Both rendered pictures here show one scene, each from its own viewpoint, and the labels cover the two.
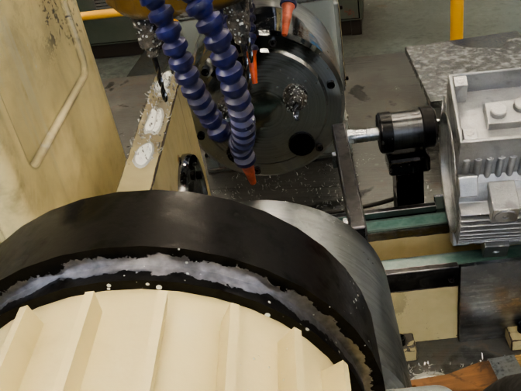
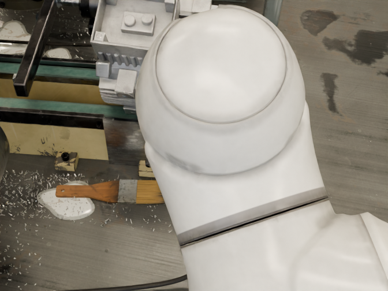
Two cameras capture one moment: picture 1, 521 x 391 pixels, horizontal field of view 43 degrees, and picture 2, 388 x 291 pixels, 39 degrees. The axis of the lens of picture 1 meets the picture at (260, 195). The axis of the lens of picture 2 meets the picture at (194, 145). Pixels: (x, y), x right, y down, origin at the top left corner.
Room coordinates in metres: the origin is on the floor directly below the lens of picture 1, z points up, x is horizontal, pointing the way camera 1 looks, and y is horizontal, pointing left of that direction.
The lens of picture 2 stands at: (-0.02, -0.33, 1.68)
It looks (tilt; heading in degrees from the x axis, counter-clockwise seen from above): 52 degrees down; 355
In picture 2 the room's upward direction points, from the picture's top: 3 degrees clockwise
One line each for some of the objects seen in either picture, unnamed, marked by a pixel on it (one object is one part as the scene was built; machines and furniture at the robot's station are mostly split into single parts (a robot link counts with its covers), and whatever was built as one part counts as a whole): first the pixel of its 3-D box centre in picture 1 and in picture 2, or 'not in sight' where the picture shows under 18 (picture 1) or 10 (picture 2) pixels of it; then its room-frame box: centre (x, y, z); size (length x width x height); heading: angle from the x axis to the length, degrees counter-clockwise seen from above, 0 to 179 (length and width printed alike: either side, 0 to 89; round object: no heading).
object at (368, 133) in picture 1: (370, 134); (76, 1); (0.83, -0.17, 1.01); 0.08 x 0.02 x 0.02; 84
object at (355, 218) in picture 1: (349, 178); (40, 38); (0.72, -0.12, 1.02); 0.26 x 0.04 x 0.03; 174
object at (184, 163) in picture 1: (198, 209); not in sight; (0.72, 0.08, 1.02); 0.15 x 0.02 x 0.15; 174
